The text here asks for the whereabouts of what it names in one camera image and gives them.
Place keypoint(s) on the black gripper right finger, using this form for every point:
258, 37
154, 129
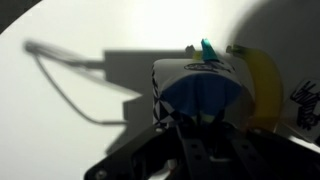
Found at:
266, 156

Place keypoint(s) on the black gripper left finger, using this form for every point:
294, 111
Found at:
160, 153

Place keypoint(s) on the blue number four soft block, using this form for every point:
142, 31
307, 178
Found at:
200, 96

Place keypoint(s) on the dark letter A soft block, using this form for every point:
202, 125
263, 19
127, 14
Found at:
306, 105

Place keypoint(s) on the yellow banana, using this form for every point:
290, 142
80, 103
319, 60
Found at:
266, 86

